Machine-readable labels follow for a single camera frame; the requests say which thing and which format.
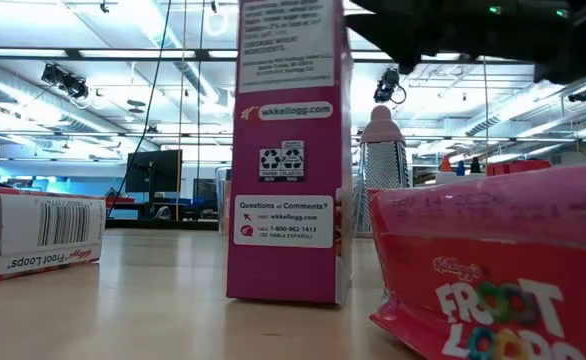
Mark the gray plastic bin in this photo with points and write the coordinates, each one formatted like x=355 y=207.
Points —
x=453 y=178

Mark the blue cap colouring bottle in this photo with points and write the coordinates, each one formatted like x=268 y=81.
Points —
x=460 y=169

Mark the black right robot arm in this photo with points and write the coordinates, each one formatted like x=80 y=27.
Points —
x=573 y=45

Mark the black ceiling mounted camera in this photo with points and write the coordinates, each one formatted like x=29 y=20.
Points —
x=65 y=81
x=387 y=85
x=579 y=95

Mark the red storage box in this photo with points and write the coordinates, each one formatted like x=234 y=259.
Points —
x=520 y=167

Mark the black cap colouring bottle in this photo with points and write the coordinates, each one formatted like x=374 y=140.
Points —
x=475 y=166

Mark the red Froot Loops cereal box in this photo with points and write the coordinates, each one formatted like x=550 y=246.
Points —
x=498 y=280
x=38 y=230

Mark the orange cap colouring bottle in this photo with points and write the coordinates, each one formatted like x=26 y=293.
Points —
x=445 y=166

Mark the magenta Raisin Bran cereal box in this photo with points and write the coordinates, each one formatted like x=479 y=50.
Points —
x=283 y=270

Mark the black computer monitor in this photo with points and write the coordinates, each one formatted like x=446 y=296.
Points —
x=160 y=170

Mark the clear plastic organizer bin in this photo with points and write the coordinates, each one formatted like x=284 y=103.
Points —
x=219 y=200

